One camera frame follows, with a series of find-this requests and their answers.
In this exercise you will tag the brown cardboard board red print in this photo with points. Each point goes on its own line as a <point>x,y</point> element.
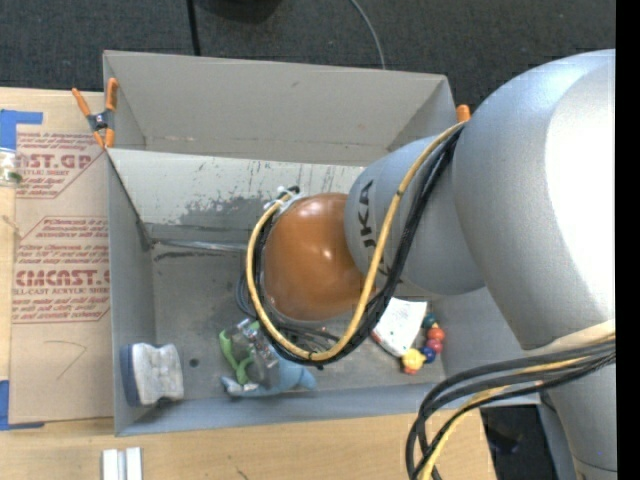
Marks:
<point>60,248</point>

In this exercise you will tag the blue and white sponge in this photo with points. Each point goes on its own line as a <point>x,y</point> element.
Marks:
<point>152,374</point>

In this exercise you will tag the grey metal bin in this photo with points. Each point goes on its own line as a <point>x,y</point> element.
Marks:
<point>200,278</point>

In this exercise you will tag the light blue toy animal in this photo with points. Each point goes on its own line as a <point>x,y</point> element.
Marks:
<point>296,378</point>

